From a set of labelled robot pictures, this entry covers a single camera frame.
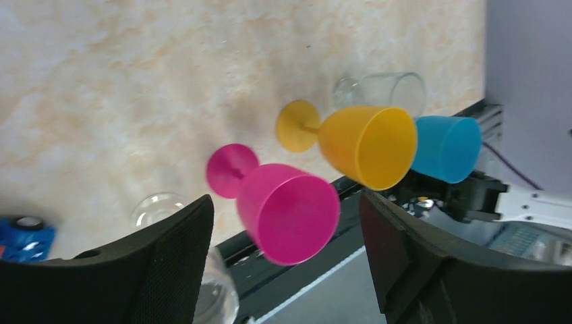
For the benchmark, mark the magenta plastic goblet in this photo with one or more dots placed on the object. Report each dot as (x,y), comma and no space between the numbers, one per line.
(289,214)

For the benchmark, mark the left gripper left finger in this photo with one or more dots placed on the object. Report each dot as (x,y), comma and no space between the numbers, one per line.
(150,276)

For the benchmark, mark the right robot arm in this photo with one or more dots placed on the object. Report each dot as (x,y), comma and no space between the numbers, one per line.
(483,198)

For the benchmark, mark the blue orange toy car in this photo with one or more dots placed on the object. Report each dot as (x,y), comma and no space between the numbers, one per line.
(26,239)

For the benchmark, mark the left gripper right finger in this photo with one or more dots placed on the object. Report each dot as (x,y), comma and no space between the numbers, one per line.
(423,274)

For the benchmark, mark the clear wine glass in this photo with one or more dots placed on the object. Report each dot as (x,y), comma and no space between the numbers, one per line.
(218,301)

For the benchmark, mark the small clear tumbler glass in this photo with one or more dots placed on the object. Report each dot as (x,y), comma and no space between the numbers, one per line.
(406,90)

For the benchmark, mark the orange plastic goblet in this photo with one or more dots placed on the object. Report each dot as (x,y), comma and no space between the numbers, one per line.
(372,145)

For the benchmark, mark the blue plastic goblet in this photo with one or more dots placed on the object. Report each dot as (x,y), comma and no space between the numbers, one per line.
(448,147)

